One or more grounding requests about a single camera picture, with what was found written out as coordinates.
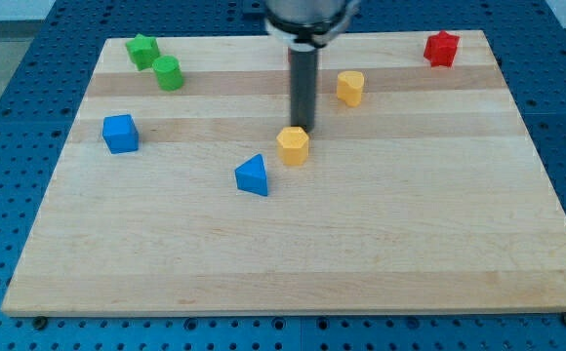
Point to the yellow heart block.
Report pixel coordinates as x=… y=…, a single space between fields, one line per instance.
x=350 y=86

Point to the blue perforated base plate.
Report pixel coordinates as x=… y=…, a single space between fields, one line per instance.
x=40 y=103

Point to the blue cube block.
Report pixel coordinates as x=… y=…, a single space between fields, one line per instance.
x=120 y=134

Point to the green star block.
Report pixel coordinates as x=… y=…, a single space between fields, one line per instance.
x=142 y=51

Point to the blue triangle block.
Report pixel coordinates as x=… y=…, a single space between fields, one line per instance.
x=251 y=176

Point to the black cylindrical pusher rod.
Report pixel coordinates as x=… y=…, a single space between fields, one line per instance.
x=303 y=84

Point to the yellow hexagon block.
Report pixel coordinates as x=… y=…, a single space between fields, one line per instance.
x=292 y=146

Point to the red star block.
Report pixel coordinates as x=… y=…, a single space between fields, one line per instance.
x=441 y=48

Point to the green cylinder block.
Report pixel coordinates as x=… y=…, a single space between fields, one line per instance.
x=168 y=73

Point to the wooden board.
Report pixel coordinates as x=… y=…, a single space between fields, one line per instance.
x=429 y=197

